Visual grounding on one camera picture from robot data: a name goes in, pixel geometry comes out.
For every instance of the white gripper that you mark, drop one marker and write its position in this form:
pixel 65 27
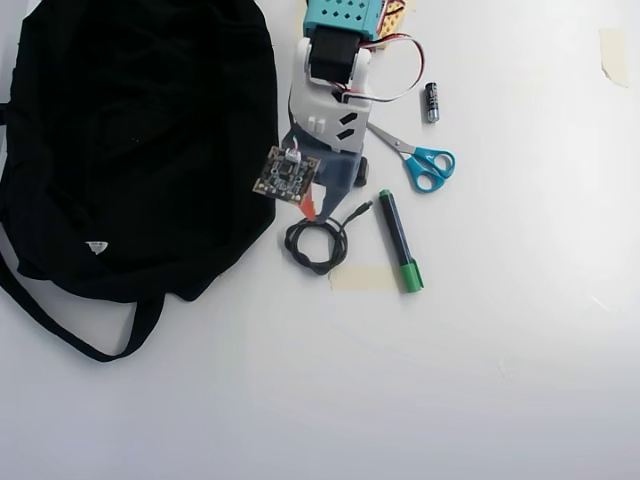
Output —
pixel 336 176

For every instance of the black fabric bag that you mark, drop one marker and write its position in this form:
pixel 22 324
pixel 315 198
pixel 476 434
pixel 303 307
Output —
pixel 125 150

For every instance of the green-capped black marker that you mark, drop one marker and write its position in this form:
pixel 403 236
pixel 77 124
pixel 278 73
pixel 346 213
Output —
pixel 397 235

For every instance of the long beige masking tape strip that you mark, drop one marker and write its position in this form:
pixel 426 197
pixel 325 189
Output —
pixel 365 279

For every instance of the black cylindrical battery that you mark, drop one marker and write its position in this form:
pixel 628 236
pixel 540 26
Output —
pixel 432 102

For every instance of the short beige masking tape strip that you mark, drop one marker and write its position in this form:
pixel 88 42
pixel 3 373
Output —
pixel 615 55

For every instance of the bare camera circuit board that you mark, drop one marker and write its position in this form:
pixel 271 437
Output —
pixel 285 175

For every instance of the yellow perforated base plate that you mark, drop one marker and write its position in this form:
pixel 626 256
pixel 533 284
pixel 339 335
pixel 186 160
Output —
pixel 395 17

